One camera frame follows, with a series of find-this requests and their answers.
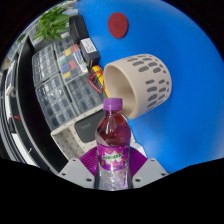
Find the clear purple-capped drink bottle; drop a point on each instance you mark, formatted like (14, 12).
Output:
(112, 140)

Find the white perforated tray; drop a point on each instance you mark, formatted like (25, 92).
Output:
(66, 141)

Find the black box with white label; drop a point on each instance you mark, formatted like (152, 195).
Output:
(89, 50)

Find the grey small-parts drawer cabinet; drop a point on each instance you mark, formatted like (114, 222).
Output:
(85, 96)
(63, 45)
(43, 65)
(53, 101)

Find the clear box with coloured parts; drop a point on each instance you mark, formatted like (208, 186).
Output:
(71, 63)

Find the dark overhead shelf unit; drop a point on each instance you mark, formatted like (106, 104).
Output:
(30, 116)

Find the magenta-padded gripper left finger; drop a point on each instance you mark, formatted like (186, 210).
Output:
(76, 171)

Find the yellow multimeter with red leads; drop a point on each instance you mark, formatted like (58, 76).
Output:
(98, 78)

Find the beige mug with grey slots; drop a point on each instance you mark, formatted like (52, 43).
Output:
(146, 80)

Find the flat black case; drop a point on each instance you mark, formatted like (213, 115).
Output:
(78, 28)

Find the green potted plant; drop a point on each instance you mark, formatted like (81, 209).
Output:
(51, 23)

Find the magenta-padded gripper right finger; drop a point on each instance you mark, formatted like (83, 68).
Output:
(146, 171)

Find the flat round red coaster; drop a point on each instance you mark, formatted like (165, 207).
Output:
(118, 25)

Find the black rounded speaker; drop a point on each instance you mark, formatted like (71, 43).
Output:
(88, 128)

